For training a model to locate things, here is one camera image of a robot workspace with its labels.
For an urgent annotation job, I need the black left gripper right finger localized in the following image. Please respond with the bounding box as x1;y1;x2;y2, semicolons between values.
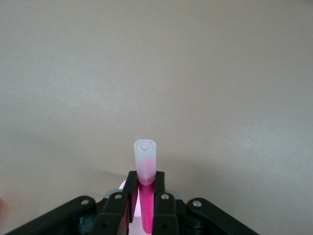
152;170;180;235

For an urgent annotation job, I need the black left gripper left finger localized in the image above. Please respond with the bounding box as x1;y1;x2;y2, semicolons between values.
89;170;138;235

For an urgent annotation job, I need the pink marker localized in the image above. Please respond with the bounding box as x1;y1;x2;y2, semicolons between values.
133;139;158;235

